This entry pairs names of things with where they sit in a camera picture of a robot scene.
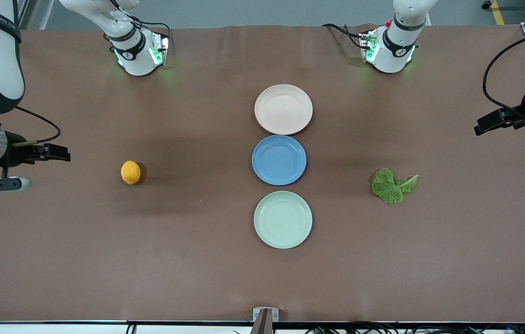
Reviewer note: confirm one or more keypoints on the yellow lemon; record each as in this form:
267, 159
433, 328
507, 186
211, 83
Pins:
131, 172

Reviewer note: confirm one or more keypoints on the green lettuce leaf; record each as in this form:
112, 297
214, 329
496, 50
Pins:
387, 188

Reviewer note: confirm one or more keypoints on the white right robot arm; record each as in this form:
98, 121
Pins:
137, 55

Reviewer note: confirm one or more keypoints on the small black floor fixture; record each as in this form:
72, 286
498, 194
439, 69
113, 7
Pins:
487, 4

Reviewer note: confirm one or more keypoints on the brown table cover mat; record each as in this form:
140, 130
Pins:
105, 255

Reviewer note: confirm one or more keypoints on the beige round plate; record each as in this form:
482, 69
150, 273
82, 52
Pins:
284, 109

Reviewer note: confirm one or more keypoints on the blue round plate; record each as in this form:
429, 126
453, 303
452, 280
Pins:
279, 160

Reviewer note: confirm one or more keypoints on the pale green round plate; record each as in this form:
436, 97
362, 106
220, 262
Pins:
283, 220

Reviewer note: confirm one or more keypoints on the metal mounting bracket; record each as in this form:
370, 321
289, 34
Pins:
257, 314

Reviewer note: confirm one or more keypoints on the dark camera post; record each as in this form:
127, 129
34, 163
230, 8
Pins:
262, 325

